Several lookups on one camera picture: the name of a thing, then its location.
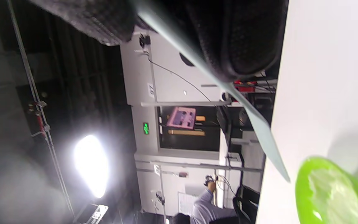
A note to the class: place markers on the monitor with pink screen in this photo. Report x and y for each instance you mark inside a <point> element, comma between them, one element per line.
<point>182,118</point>

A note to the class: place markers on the green exit sign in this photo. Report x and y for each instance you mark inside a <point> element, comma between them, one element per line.
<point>146,128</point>

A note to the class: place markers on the person's right hand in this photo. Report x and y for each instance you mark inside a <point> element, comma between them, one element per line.
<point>244,37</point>

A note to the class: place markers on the rectangular ceiling fixture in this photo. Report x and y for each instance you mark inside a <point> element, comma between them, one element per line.
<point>93,214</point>

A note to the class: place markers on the aluminium frame post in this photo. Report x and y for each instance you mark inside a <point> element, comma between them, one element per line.
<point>182,103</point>

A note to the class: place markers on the red pipe valve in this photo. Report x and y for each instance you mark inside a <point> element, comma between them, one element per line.
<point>40,123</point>

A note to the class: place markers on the dark double door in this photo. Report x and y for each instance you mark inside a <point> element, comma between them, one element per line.
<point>191,143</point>

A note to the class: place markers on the bright ceiling light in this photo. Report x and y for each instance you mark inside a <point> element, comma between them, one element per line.
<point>90,165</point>

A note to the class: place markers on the lime green bowl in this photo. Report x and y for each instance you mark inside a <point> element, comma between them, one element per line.
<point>301,199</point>

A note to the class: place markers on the white number tag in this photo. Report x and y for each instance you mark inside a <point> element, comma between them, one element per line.
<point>151,90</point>

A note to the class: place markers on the light blue dessert spatula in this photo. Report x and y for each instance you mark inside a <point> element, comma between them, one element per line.
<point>266,140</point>

